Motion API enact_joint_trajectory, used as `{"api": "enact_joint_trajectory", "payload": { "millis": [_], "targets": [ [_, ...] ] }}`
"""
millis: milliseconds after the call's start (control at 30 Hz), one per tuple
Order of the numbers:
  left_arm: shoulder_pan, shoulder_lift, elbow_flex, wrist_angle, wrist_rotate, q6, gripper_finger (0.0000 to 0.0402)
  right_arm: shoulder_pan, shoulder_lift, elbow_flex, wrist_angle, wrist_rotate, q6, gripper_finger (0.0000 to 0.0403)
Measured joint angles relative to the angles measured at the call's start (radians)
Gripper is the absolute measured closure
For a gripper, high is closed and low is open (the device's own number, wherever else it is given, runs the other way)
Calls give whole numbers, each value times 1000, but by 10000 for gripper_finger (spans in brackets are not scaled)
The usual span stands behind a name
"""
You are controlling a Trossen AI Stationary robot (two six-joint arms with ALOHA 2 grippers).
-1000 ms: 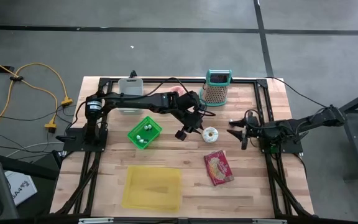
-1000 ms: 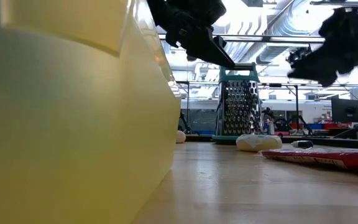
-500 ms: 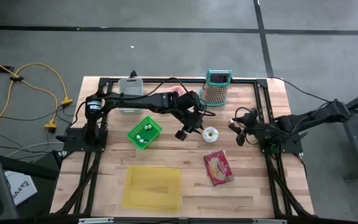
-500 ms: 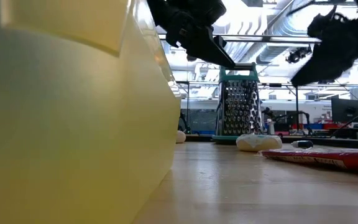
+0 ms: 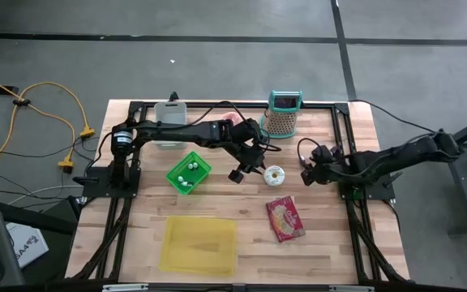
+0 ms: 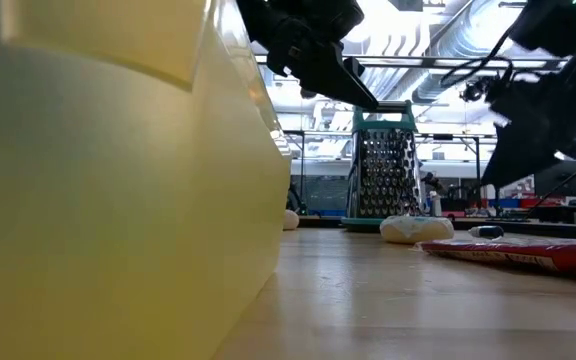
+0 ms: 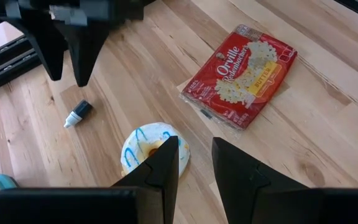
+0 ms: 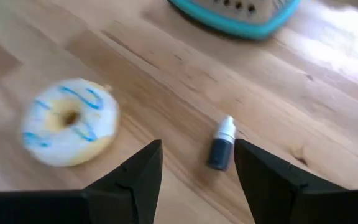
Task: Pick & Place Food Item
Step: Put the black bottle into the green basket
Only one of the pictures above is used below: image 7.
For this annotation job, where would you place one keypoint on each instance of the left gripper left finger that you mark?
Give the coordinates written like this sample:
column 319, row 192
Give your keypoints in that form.
column 163, row 168

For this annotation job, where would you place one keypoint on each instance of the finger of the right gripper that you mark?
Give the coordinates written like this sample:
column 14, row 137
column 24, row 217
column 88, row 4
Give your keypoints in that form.
column 84, row 49
column 48, row 46

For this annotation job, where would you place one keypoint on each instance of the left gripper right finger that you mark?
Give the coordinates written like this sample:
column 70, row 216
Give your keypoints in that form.
column 241, row 174

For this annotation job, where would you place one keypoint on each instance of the white frosted donut blue drizzle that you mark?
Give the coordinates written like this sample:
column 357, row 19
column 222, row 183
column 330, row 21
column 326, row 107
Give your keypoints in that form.
column 135, row 149

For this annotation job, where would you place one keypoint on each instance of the small white-capped dropper bottle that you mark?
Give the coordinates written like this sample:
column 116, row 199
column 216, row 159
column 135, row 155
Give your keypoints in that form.
column 79, row 112

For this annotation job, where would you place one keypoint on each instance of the red popcorn packet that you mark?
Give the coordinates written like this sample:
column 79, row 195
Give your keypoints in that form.
column 244, row 77

